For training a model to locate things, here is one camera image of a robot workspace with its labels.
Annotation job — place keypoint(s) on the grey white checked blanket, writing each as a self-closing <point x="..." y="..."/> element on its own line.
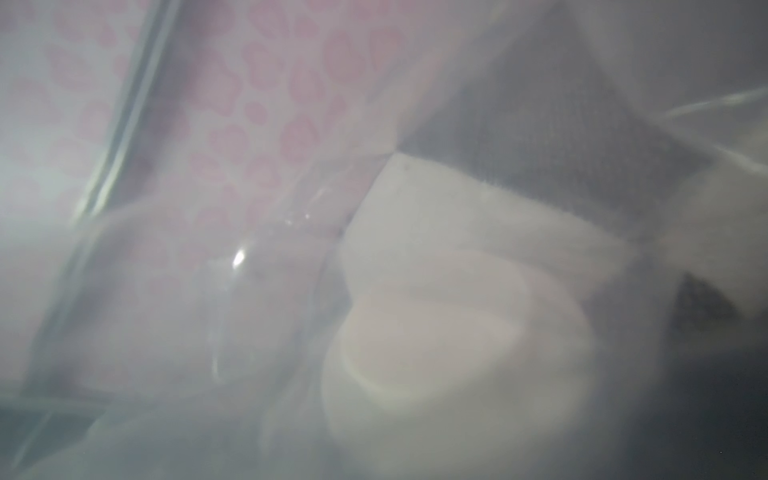
<point x="619" y="148"/>

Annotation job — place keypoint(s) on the white bag valve cap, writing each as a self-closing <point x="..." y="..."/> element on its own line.
<point x="461" y="358"/>

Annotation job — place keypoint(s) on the clear plastic vacuum bag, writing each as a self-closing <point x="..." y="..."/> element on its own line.
<point x="185" y="310"/>

